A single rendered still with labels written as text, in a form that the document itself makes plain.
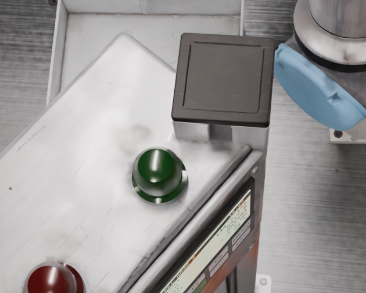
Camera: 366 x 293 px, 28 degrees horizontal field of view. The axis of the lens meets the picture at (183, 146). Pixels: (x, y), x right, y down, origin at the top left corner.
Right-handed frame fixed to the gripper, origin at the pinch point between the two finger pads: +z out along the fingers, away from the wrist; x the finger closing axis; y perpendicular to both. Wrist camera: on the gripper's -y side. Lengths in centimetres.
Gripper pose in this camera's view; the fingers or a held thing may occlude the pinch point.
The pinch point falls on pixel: (150, 2)
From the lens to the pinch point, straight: 108.5
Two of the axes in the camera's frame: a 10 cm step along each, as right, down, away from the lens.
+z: 0.5, 6.1, 7.9
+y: -9.9, -0.6, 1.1
